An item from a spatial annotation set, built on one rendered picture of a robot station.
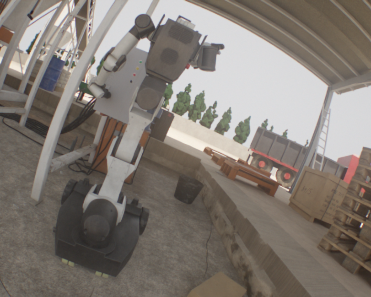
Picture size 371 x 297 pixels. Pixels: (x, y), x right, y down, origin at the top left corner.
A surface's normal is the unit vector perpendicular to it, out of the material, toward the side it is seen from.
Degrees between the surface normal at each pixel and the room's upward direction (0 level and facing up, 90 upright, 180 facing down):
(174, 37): 96
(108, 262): 90
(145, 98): 96
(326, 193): 90
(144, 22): 99
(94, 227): 73
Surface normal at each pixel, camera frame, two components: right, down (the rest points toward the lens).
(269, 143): -0.42, -0.11
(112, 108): 0.09, 0.13
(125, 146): 0.29, -0.07
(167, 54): 0.07, 0.50
